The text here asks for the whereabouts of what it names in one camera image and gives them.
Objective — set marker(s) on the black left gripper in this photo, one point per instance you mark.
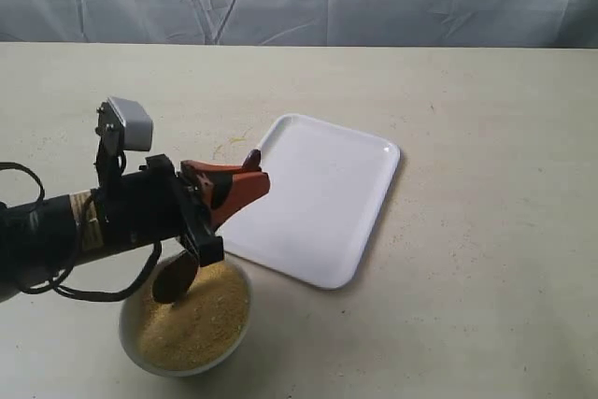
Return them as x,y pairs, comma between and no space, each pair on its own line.
157,203

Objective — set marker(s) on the dark brown wooden spoon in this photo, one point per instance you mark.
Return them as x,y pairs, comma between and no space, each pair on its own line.
202,246

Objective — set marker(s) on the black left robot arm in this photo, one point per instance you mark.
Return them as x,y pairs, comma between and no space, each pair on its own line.
43,241

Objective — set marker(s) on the white ceramic bowl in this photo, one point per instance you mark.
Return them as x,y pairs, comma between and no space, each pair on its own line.
129,319

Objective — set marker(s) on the white rectangular plastic tray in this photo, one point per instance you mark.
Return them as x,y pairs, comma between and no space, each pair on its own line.
328,186

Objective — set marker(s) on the spilled yellow grains on table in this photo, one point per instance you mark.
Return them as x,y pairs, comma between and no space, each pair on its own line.
227,149

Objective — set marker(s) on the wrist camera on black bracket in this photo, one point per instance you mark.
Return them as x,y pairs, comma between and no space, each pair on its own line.
122,125

